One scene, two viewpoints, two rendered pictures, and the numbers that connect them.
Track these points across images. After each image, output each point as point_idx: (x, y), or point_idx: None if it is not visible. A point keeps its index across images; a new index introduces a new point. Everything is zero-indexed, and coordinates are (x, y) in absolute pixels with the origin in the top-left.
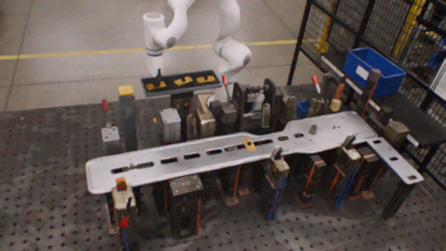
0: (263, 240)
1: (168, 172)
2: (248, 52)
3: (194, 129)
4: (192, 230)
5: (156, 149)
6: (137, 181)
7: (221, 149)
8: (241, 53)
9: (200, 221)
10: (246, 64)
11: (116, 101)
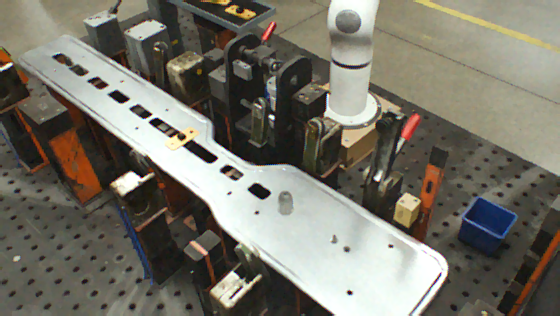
0: (102, 286)
1: (73, 91)
2: (354, 6)
3: (162, 70)
4: (71, 189)
5: (114, 65)
6: (45, 76)
7: (150, 116)
8: (338, 2)
9: (109, 198)
10: (347, 32)
11: (279, 37)
